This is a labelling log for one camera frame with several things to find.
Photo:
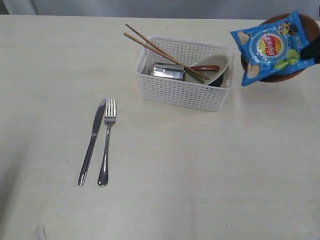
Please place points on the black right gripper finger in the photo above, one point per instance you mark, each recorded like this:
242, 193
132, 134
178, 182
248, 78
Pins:
312, 51

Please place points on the blue chips bag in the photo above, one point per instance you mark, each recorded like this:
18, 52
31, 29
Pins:
272, 50

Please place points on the silver metal fork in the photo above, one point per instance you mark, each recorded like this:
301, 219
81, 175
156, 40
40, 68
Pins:
109, 121

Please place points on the silver table knife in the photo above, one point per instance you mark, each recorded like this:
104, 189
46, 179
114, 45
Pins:
99, 115

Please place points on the white bowl dark rim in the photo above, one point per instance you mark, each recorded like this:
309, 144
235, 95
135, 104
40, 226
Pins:
216, 77

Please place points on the reddish brown wooden spoon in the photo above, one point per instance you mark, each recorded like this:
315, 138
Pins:
205, 68

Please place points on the shiny metal container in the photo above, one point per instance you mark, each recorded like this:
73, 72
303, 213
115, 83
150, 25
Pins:
168, 71

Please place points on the white perforated plastic basket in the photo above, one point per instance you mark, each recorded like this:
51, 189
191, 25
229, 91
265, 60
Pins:
177, 92

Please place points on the upper wooden chopstick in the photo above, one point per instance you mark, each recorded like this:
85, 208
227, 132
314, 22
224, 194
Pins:
146, 43

